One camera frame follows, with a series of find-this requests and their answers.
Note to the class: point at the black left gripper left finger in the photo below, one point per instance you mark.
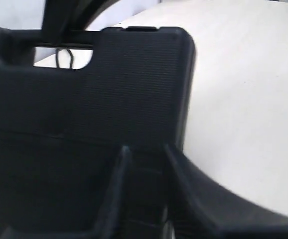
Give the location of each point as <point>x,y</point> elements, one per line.
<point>108,215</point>

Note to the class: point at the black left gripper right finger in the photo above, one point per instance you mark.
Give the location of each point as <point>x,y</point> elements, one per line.
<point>200,208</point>

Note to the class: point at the black plastic carrying case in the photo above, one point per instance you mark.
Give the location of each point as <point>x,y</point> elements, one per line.
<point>61,129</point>

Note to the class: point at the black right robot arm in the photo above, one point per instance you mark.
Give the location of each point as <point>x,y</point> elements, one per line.
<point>63,16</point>

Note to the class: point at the white backdrop curtain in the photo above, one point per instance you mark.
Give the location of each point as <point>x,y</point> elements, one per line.
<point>29,14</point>

